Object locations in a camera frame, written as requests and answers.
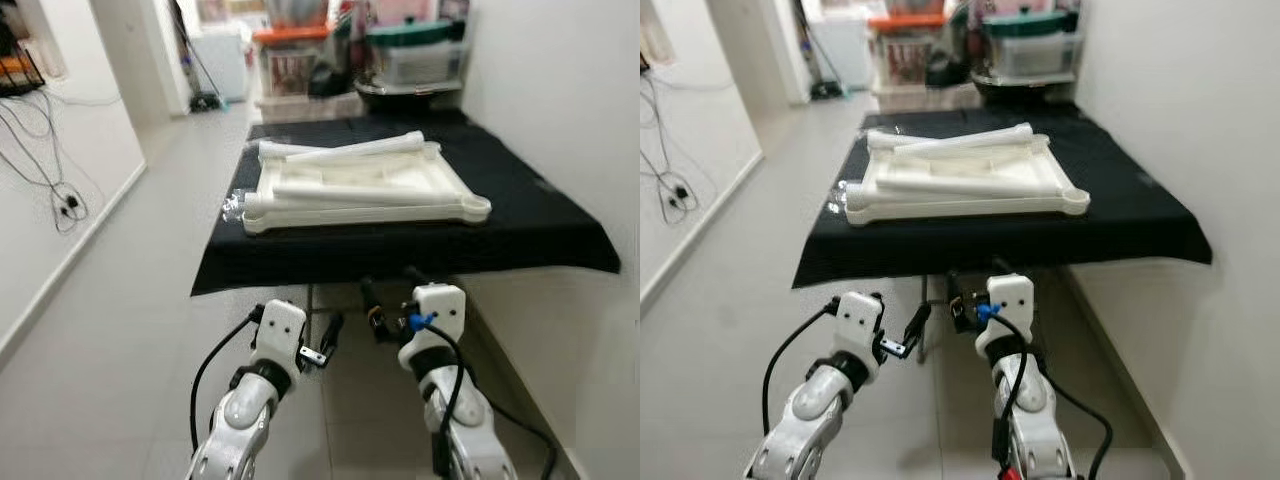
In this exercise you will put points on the black tablecloth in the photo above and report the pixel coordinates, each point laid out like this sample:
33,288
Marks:
540,225
1130,215

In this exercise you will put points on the black plug adapter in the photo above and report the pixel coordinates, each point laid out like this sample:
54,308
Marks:
682,192
71,206

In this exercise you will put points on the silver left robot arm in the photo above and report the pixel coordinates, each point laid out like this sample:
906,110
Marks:
800,430
240,425

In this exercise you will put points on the black robot vacuum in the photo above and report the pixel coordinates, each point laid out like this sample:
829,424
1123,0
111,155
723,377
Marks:
828,90
207,101

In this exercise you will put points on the white plastic table top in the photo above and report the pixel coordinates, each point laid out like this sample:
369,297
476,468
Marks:
1056,172
452,180

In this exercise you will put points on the thin mop pole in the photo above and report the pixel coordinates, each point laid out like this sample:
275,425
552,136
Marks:
815,45
196,50

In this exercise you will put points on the beige woven bench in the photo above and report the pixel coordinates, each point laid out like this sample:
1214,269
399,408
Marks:
300,108
920,98

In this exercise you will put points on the black metal wok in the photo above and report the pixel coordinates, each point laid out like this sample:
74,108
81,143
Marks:
400,98
1020,92

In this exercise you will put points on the green pot lid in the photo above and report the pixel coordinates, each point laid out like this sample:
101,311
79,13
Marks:
415,33
1030,24

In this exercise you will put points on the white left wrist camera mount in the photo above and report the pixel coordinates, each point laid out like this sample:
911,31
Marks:
280,330
858,330

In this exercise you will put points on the clear plastic container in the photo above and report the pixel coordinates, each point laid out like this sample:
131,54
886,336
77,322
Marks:
420,65
1035,58

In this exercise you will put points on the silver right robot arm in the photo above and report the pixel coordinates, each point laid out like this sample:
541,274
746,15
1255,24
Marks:
1035,430
470,440

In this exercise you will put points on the clear tape cross patch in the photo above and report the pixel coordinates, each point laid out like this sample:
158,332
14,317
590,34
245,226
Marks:
843,198
235,208

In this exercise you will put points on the black plastic bag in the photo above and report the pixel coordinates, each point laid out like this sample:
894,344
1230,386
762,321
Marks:
947,70
330,82

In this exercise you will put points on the red printed food carton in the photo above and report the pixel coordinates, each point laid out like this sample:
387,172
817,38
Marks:
292,72
908,60

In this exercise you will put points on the white appliance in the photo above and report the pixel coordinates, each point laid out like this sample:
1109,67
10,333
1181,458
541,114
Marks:
225,65
845,50

